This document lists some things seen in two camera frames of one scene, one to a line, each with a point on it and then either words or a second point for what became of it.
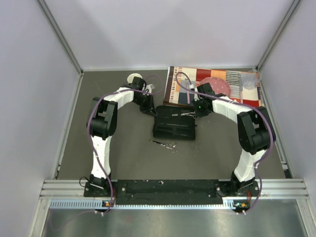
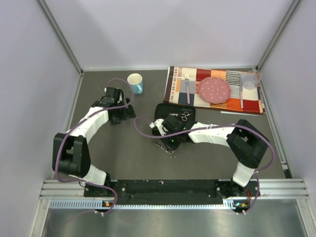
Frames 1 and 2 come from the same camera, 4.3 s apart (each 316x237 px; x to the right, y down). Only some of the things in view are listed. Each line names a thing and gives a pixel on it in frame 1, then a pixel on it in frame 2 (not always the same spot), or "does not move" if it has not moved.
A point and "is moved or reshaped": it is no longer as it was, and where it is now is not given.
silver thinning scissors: (171, 145) is moved or reshaped
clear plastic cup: (251, 79) does not move
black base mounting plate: (168, 192) does not move
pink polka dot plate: (218, 85) does not move
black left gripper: (149, 107) to (127, 113)
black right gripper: (195, 102) to (170, 146)
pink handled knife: (241, 88) does not move
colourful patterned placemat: (182, 81) does not move
